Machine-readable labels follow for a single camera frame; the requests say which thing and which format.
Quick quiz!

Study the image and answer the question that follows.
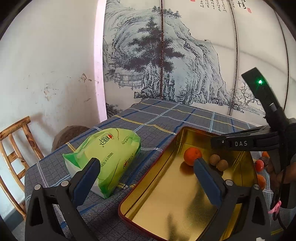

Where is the blue plaid tablecloth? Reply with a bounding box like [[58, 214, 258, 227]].
[[24, 97, 296, 241]]

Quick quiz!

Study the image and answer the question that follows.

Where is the bamboo chair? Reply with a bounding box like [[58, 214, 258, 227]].
[[0, 116, 45, 220]]

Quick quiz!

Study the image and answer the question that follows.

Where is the red gold metal tin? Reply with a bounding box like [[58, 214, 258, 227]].
[[118, 127, 258, 240]]

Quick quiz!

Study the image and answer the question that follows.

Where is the green tissue pack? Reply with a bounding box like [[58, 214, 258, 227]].
[[63, 128, 141, 199]]

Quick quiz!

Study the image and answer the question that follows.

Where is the grey round stone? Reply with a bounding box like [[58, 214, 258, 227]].
[[51, 126, 89, 152]]

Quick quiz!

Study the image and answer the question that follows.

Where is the landscape painted sliding screen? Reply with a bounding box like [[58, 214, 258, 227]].
[[102, 1, 295, 125]]

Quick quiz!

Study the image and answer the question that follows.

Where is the black cable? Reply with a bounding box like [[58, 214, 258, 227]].
[[268, 185, 296, 235]]

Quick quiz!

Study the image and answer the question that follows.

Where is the orange tangerine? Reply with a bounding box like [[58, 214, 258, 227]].
[[261, 151, 270, 158], [183, 147, 202, 166]]

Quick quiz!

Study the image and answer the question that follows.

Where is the dark passion fruit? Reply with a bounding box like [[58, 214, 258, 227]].
[[259, 156, 269, 167]]

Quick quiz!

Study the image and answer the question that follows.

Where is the red tomato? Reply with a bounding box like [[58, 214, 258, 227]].
[[254, 159, 264, 173]]

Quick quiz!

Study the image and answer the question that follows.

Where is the orange persimmon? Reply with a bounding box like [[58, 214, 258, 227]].
[[257, 174, 266, 190]]

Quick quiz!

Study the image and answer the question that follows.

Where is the person right hand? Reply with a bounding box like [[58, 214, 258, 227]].
[[266, 159, 296, 192]]

